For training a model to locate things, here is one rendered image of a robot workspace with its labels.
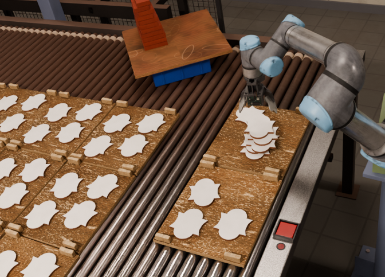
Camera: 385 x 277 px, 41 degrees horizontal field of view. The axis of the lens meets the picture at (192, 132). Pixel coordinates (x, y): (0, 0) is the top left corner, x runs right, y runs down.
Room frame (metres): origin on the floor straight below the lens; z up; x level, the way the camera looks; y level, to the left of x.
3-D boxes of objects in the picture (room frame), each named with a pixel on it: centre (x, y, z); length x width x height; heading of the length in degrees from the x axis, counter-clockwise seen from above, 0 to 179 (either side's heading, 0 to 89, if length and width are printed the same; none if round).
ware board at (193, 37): (2.45, -0.01, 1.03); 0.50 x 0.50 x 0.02; 6
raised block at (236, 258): (1.07, -0.04, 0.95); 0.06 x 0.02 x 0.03; 57
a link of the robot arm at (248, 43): (1.64, -0.27, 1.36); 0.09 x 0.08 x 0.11; 22
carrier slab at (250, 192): (1.31, -0.04, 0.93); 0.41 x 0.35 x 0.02; 147
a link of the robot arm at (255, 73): (1.64, -0.27, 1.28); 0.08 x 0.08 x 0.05
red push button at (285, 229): (1.16, -0.25, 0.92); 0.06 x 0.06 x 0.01; 57
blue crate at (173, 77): (2.39, 0.00, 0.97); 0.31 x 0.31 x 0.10; 6
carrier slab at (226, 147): (1.66, -0.27, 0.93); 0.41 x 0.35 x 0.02; 146
